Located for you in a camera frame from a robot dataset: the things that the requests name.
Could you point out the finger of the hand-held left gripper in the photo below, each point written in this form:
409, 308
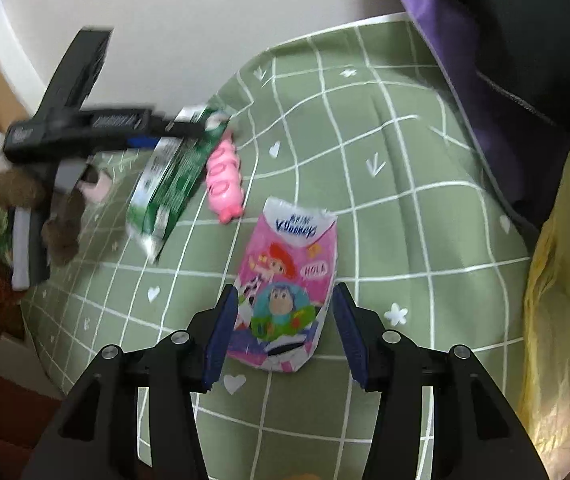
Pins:
146, 142
185, 127

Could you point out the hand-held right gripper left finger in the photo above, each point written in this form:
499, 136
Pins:
220, 340

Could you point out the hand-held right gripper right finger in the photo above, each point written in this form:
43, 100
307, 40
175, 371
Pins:
350, 340

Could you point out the green snack packet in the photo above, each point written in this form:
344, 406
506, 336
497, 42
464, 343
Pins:
175, 185

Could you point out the pink cartoon tissue packet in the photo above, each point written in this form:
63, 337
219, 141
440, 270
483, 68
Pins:
285, 270

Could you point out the pink pig toy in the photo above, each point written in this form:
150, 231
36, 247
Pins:
222, 180

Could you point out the pink cup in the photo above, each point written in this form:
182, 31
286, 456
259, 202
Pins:
96, 190

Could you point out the green checked bedsheet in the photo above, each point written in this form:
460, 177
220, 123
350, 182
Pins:
390, 210

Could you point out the yellow crumpled wrapper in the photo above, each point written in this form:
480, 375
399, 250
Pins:
565, 285

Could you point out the black backpack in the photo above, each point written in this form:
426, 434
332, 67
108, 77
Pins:
515, 35

